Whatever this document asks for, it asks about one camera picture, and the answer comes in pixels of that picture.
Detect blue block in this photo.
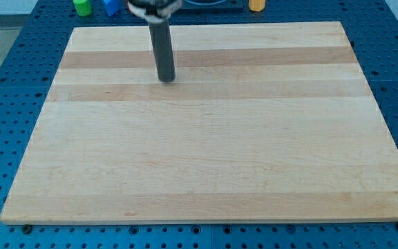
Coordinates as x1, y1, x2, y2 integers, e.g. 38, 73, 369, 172
103, 0, 121, 16

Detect green block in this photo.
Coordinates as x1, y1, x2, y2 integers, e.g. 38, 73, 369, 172
73, 0, 93, 17

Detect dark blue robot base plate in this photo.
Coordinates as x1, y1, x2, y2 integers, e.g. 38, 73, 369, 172
181, 0, 244, 10

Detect large wooden board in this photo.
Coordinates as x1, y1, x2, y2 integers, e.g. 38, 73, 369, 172
0, 21, 398, 225

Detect dark grey cylindrical pointer rod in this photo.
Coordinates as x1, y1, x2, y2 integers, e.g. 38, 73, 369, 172
149, 20, 176, 83

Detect yellow block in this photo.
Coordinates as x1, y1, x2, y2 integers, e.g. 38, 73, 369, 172
248, 0, 266, 12

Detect robot arm flange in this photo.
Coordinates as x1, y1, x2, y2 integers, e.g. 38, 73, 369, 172
127, 0, 183, 24

